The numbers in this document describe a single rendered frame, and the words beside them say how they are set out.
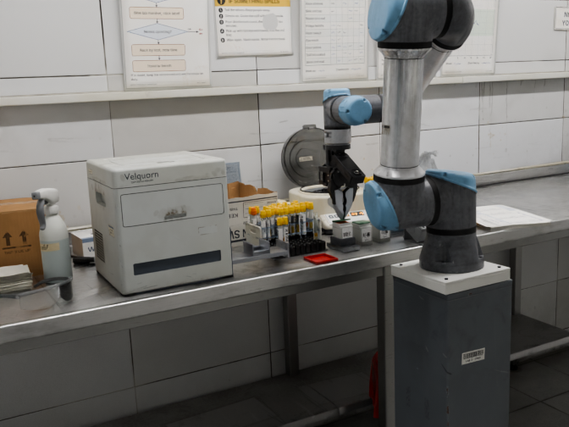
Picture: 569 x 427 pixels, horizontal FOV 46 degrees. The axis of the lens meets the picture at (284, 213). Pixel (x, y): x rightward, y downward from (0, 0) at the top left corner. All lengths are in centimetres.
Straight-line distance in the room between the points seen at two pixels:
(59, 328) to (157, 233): 30
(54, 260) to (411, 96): 95
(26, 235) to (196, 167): 51
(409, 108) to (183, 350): 131
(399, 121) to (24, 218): 99
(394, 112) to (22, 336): 93
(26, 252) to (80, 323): 38
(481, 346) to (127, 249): 85
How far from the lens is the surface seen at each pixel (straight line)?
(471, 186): 160
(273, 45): 242
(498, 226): 217
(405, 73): 147
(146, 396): 245
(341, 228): 190
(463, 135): 295
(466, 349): 163
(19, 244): 188
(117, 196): 157
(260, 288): 170
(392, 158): 151
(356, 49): 259
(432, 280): 156
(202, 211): 164
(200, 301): 164
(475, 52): 297
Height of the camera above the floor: 135
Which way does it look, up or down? 11 degrees down
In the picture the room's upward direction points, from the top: 2 degrees counter-clockwise
